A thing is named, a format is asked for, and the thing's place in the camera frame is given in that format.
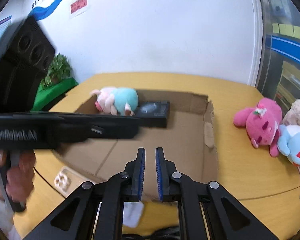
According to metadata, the pig plush teal shirt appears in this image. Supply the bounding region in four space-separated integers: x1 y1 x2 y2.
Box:
90 86 139 116

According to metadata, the black charger box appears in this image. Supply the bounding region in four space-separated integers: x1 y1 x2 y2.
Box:
135 101 170 128

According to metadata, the pink strawberry bear plush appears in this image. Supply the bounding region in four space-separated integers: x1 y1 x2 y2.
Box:
233 98 282 158

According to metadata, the cardboard box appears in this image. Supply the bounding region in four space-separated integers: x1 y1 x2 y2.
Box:
53 90 218 201

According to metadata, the green potted plant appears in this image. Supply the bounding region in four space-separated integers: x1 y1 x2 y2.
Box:
40 53 72 89

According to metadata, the left hand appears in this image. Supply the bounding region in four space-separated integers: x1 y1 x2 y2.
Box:
0 150 36 202

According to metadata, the green cloth bench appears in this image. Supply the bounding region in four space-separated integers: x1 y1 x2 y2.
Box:
32 78 78 111

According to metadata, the beige teddy plush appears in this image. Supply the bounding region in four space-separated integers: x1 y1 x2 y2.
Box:
283 99 300 126

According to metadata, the blue elephant plush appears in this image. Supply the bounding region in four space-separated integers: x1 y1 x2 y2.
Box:
277 125 300 166

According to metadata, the white folding phone stand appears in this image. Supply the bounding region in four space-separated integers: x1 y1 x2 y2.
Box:
123 202 144 228

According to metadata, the clear white phone case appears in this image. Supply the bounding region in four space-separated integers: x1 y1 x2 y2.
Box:
54 166 96 198

